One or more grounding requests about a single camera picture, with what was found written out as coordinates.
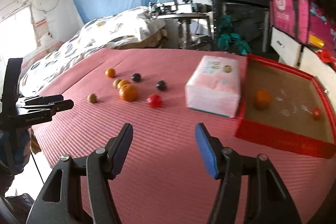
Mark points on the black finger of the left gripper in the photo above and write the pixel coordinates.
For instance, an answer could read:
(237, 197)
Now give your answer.
(43, 100)

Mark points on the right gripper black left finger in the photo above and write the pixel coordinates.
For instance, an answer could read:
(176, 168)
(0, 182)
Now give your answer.
(77, 190)

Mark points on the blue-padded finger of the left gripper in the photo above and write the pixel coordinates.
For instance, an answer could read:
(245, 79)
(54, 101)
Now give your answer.
(56, 107)

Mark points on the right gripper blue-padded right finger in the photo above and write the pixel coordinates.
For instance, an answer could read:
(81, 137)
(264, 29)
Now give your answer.
(268, 200)

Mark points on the brown kiwi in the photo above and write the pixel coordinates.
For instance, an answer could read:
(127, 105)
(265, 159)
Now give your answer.
(92, 98)
(116, 82)

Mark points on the small orange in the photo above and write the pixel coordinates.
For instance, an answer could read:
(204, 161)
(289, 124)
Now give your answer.
(121, 83)
(110, 72)

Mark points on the large orange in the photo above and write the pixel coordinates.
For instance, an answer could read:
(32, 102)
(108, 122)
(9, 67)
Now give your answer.
(262, 99)
(128, 93)

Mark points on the dark plum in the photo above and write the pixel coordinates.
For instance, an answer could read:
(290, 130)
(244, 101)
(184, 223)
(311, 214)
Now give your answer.
(161, 85)
(136, 77)

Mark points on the red tomato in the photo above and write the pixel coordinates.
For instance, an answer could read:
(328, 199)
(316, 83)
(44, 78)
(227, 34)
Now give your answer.
(154, 101)
(316, 114)

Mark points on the red foam mat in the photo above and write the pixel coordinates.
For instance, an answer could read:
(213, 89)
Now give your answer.
(164, 179)

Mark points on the red cardboard box tray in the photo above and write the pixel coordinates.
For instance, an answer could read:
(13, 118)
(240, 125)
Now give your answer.
(287, 124)

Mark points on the pink tissue pack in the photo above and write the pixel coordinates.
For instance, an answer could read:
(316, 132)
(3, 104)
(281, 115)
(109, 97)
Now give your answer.
(214, 87)

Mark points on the patterned white quilt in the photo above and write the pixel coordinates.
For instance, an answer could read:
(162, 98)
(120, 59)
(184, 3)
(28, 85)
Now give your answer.
(133, 28)

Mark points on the white drawer cabinet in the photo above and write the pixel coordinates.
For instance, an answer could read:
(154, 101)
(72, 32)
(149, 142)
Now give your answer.
(286, 47)

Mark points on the sewing machine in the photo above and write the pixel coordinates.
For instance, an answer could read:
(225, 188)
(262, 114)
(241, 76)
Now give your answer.
(166, 7)

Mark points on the metal sewing table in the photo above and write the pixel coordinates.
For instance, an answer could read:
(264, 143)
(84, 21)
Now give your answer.
(188, 40)

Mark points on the red cloth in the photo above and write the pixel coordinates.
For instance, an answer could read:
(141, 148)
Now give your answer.
(327, 58)

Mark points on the black metal shelf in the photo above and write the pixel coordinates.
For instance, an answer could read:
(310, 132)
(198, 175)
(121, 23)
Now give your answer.
(242, 26)

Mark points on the pink delivery bag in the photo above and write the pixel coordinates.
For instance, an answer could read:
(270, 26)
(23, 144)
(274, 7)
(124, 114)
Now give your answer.
(304, 21)

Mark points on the white cabinet with handle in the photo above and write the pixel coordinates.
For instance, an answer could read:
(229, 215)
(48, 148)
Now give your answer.
(310, 63)

